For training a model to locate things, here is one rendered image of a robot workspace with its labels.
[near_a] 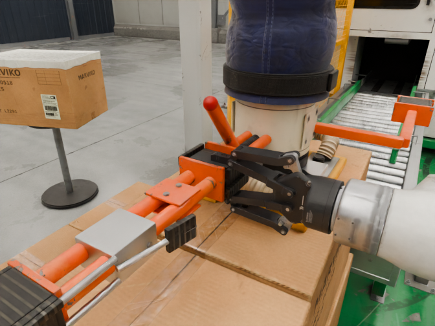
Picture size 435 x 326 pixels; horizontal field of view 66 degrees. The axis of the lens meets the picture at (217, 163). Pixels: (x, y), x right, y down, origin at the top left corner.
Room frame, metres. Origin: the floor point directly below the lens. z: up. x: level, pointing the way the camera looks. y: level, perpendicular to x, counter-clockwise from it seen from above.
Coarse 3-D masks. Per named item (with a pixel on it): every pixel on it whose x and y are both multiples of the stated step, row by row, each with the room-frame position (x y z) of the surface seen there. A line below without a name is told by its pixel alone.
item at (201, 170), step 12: (216, 144) 0.54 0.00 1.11; (180, 156) 0.49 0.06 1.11; (180, 168) 0.48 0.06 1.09; (192, 168) 0.47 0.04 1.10; (204, 168) 0.46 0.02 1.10; (216, 168) 0.45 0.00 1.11; (228, 168) 0.45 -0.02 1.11; (216, 180) 0.45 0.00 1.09; (228, 180) 0.46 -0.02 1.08; (240, 180) 0.47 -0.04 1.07; (216, 192) 0.45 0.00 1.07; (228, 192) 0.44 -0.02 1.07
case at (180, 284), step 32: (160, 256) 0.44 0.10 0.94; (192, 256) 0.44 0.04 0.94; (96, 288) 0.37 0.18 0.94; (128, 288) 0.37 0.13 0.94; (160, 288) 0.37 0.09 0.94; (192, 288) 0.37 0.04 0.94; (224, 288) 0.37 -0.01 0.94; (256, 288) 0.37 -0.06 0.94; (96, 320) 0.31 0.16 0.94; (128, 320) 0.31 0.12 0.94; (160, 320) 0.31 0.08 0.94; (192, 320) 0.31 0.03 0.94; (224, 320) 0.31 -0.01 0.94; (256, 320) 0.31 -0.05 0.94; (288, 320) 0.31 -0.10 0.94
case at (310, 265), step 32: (352, 160) 0.80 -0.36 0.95; (224, 224) 0.52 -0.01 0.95; (256, 224) 0.52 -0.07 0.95; (224, 256) 0.43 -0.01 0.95; (256, 256) 0.43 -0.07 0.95; (288, 256) 0.43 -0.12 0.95; (320, 256) 0.43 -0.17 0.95; (288, 288) 0.37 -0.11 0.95; (320, 288) 0.42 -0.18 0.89; (320, 320) 0.50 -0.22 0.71
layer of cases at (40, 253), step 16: (128, 192) 1.31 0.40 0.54; (96, 208) 1.18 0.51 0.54; (112, 208) 1.18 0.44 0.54; (80, 224) 1.06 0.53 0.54; (48, 240) 0.97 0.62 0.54; (64, 240) 0.97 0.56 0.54; (16, 256) 0.89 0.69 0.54; (32, 256) 0.89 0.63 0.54; (48, 256) 0.89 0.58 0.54; (352, 256) 0.89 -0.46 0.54; (336, 304) 0.69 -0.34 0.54; (336, 320) 0.79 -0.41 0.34
